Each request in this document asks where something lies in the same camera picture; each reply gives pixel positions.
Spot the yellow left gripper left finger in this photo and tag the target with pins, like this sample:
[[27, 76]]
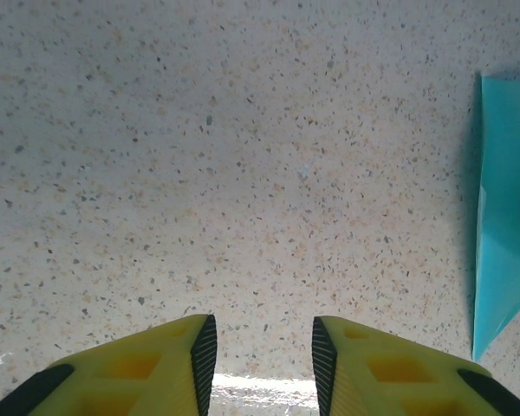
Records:
[[125, 377]]

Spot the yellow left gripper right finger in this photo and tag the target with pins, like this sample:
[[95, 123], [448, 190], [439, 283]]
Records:
[[394, 381]]

